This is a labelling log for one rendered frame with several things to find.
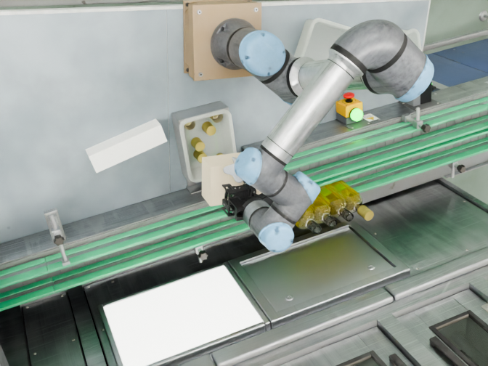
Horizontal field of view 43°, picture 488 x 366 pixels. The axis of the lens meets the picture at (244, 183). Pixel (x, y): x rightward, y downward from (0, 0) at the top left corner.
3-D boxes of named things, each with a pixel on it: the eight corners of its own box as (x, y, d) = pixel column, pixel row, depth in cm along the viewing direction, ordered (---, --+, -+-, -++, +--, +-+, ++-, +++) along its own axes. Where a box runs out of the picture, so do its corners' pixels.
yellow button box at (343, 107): (335, 118, 224) (346, 125, 217) (334, 99, 220) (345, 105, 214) (352, 113, 226) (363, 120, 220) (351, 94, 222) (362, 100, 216)
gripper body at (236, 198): (221, 182, 165) (237, 201, 155) (250, 178, 168) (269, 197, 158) (220, 208, 168) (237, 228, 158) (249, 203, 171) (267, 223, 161)
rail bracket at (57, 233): (51, 238, 196) (60, 275, 177) (35, 192, 188) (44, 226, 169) (65, 233, 197) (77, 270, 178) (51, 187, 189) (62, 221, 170)
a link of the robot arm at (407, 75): (267, 49, 182) (412, 22, 137) (301, 77, 190) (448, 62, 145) (250, 83, 180) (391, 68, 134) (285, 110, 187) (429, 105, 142)
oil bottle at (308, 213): (273, 204, 212) (302, 233, 194) (271, 189, 210) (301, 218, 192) (288, 199, 214) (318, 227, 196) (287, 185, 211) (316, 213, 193)
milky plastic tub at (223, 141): (181, 174, 208) (189, 184, 201) (171, 112, 198) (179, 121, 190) (229, 160, 213) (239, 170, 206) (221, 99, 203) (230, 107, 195)
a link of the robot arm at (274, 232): (303, 233, 147) (282, 261, 148) (284, 212, 156) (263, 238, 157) (282, 218, 143) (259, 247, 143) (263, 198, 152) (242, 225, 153)
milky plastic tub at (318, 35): (338, 76, 219) (351, 83, 211) (285, 62, 208) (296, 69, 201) (355, 27, 213) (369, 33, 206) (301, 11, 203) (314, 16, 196)
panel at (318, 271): (99, 312, 191) (123, 386, 162) (96, 305, 189) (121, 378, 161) (351, 225, 217) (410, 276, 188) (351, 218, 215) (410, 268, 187)
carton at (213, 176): (202, 157, 174) (210, 167, 168) (253, 150, 180) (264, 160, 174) (201, 195, 179) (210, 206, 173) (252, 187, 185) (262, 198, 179)
